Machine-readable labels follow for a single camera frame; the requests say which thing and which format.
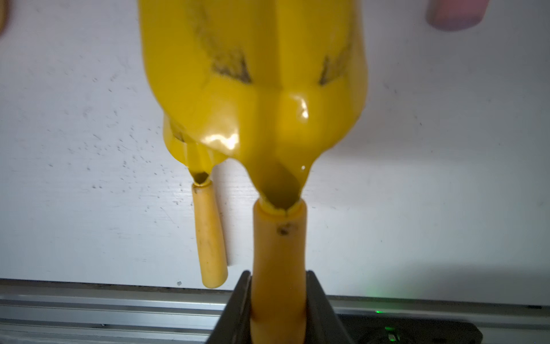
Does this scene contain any yellow shovel yellow handle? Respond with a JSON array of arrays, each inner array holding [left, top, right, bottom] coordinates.
[[163, 115, 228, 289]]

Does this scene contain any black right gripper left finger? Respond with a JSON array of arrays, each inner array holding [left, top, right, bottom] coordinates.
[[206, 270, 252, 344]]

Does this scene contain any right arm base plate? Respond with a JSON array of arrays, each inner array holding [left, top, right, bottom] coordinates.
[[339, 314, 483, 344]]

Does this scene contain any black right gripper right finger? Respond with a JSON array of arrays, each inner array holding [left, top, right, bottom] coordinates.
[[305, 271, 352, 344]]

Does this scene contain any purple shovel pink handle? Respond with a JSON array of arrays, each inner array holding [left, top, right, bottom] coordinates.
[[425, 0, 490, 32]]

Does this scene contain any aluminium table edge rail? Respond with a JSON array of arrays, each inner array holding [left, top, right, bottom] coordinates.
[[1, 279, 549, 343]]

